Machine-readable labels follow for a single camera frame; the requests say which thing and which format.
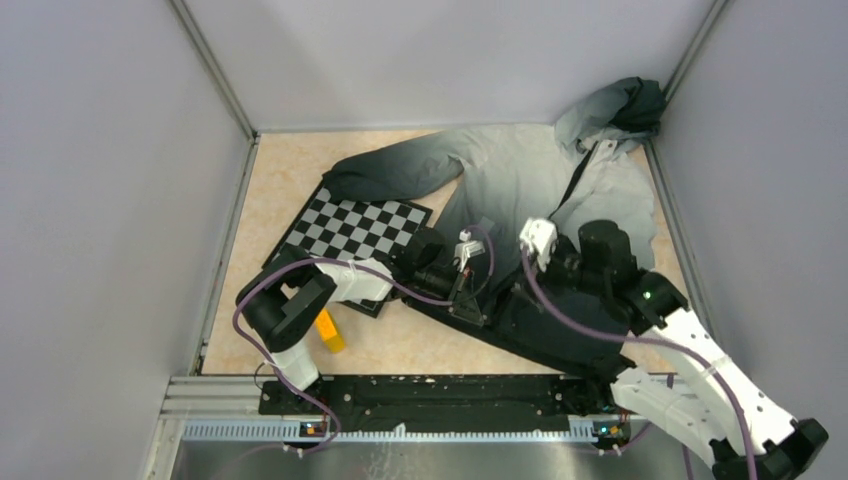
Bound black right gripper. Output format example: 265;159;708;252
512;235;608;311

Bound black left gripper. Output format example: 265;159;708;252
414;264;484;326

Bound grey gradient hooded jacket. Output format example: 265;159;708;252
323;77;666;376

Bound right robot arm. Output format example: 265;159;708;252
519;218;829;479

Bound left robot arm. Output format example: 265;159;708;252
234;225;495;414

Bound black white checkerboard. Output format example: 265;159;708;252
262;180;434;319

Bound yellow block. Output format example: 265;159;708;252
314;309;346;354

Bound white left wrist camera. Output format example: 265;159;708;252
454;229;486;272

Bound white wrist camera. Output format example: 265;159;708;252
454;229;486;272
519;218;558;272

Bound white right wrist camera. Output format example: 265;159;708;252
519;218;558;272

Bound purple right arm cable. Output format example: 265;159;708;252
519;248;760;480

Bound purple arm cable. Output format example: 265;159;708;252
519;248;760;480
231;223;497;458

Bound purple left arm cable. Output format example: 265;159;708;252
231;223;497;458

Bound grey cable duct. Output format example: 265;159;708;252
182;420;598;443

